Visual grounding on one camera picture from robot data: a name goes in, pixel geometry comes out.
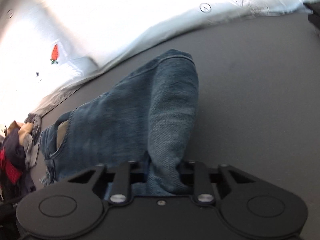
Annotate blue denim jeans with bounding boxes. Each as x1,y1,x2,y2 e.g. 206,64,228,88
39,49,199,196

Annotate grey garment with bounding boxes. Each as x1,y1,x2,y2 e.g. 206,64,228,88
23,134,39,171

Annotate red checkered shirt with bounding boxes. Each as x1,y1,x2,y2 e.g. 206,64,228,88
0,149,23,185

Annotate blue plaid shirt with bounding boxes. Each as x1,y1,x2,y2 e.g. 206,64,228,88
24,113,42,145

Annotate dark navy knit sweater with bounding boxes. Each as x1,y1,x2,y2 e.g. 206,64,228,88
1,128,36,200

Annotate white printed carrot curtain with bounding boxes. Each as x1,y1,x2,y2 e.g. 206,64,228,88
1,0,310,124

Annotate folded black garment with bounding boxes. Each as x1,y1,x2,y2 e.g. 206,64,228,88
304,2,320,36

